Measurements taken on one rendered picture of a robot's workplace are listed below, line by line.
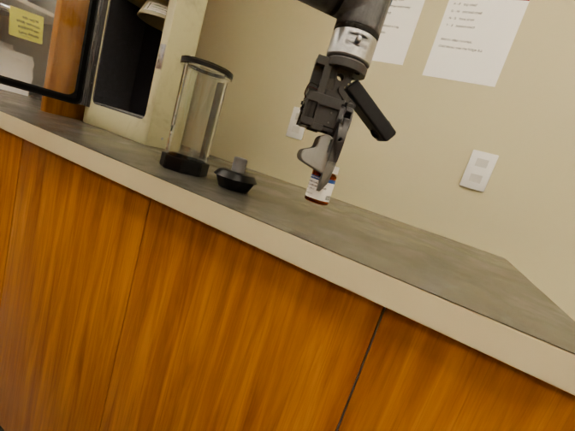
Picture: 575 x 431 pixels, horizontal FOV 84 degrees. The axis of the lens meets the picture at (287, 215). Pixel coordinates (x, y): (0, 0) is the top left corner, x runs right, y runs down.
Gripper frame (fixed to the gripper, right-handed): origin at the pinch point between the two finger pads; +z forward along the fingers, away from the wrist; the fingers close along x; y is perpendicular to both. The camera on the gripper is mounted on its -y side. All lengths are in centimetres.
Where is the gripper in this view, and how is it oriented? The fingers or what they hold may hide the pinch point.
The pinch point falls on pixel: (321, 183)
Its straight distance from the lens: 58.1
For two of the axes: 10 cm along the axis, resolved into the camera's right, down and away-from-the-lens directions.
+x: 0.5, 2.1, -9.8
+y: -9.6, -2.7, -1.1
